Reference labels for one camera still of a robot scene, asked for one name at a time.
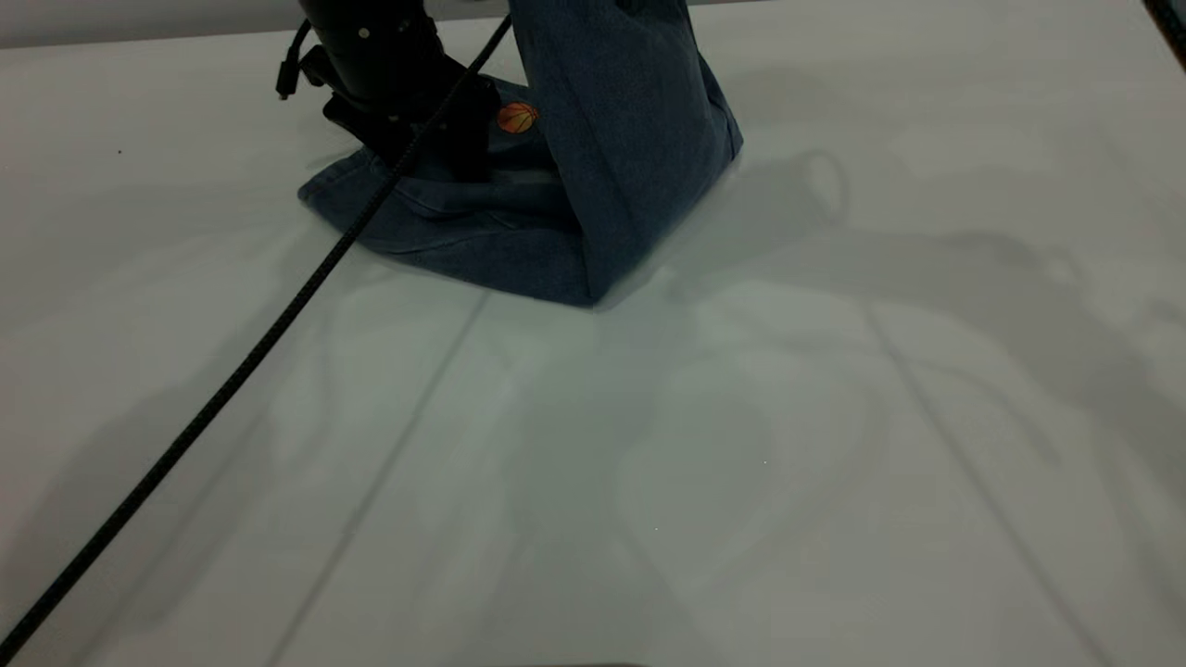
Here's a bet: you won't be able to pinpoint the short black plug cable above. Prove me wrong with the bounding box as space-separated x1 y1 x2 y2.
276 19 313 101

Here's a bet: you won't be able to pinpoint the black braided cable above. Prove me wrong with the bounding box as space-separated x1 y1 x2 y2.
0 14 513 661

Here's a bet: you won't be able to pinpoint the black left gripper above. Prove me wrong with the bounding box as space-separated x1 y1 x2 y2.
298 0 501 182

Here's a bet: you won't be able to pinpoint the blue denim pants with print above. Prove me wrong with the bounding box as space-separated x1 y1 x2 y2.
296 0 744 308

